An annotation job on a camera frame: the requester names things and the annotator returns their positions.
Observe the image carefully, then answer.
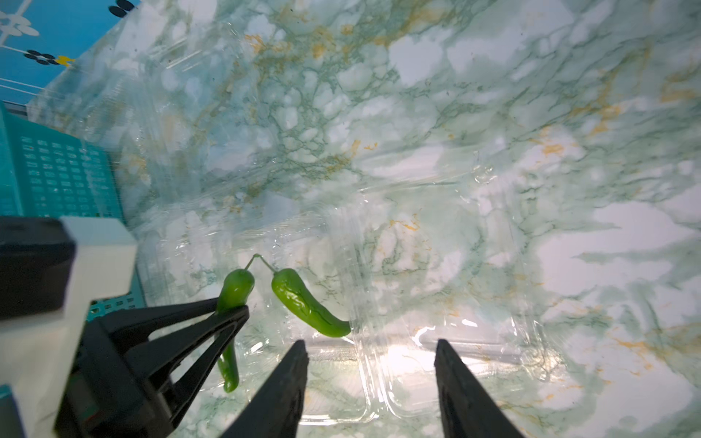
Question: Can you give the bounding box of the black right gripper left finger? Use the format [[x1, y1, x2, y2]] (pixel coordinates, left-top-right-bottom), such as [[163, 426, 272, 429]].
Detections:
[[222, 341, 309, 438]]

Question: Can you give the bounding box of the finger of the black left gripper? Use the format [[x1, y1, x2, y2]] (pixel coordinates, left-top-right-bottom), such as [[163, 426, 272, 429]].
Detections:
[[126, 306, 249, 427], [96, 299, 217, 345]]

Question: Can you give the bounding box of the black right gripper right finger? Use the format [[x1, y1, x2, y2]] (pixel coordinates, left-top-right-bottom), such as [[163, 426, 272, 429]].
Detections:
[[434, 339, 524, 438]]

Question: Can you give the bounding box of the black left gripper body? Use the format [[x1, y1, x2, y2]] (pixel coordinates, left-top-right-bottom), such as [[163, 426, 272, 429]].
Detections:
[[54, 317, 175, 437]]

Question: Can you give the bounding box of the clear clamshell with peppers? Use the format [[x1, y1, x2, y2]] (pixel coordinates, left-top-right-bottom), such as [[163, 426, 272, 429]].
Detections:
[[136, 200, 548, 430]]

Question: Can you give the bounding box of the teal plastic basket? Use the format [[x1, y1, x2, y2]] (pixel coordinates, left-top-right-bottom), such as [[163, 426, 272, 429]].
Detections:
[[1, 109, 123, 320]]

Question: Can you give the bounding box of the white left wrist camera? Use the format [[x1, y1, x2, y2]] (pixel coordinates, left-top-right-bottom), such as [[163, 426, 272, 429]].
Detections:
[[1, 216, 137, 437]]

